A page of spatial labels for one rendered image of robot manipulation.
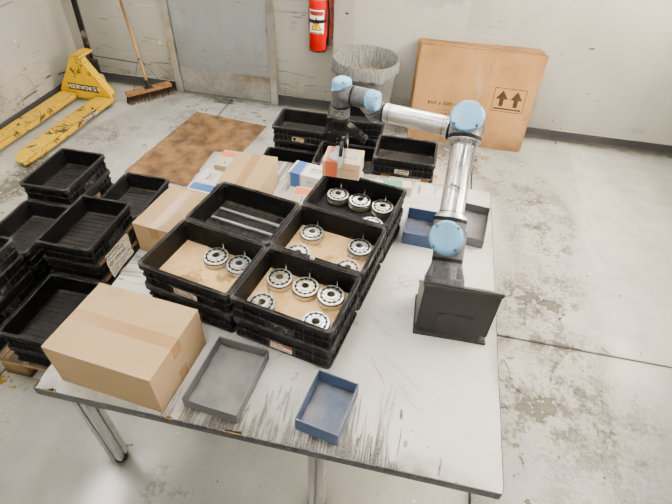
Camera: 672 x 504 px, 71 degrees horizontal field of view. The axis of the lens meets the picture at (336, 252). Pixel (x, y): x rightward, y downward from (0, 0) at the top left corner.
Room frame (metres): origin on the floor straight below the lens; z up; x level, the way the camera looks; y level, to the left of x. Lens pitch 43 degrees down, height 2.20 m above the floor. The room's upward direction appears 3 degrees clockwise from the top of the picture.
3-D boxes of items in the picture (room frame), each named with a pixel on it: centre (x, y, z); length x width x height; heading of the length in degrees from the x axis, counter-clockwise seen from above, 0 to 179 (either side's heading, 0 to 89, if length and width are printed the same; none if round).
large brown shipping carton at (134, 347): (0.96, 0.71, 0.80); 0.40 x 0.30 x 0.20; 75
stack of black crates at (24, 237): (1.92, 1.70, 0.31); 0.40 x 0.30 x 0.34; 170
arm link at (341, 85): (1.74, 0.01, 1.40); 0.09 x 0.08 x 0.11; 66
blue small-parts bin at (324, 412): (0.80, 0.00, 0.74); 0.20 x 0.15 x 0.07; 160
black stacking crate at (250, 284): (1.16, 0.14, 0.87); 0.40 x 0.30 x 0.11; 69
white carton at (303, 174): (2.13, 0.16, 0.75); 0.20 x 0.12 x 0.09; 70
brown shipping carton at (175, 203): (1.66, 0.74, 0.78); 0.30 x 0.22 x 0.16; 163
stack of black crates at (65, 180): (2.32, 1.63, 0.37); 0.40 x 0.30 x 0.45; 170
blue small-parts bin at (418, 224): (1.76, -0.40, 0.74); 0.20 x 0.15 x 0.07; 167
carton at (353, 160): (1.74, -0.01, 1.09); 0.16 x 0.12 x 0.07; 80
